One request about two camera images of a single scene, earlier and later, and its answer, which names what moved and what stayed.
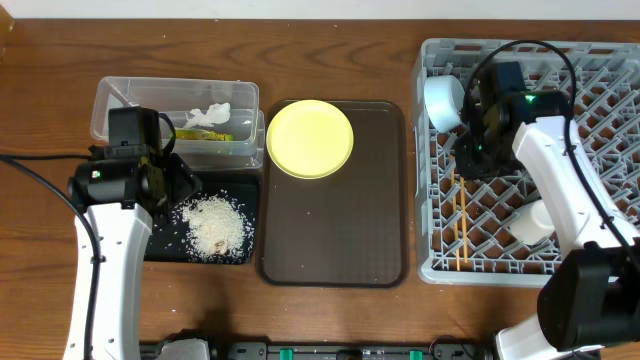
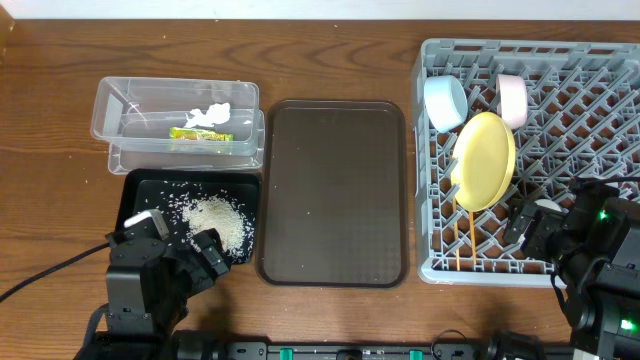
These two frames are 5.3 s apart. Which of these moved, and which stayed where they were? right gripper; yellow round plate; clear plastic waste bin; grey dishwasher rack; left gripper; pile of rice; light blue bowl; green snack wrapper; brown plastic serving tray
Moved: left gripper; yellow round plate; right gripper
Stayed: grey dishwasher rack; pile of rice; brown plastic serving tray; clear plastic waste bin; green snack wrapper; light blue bowl
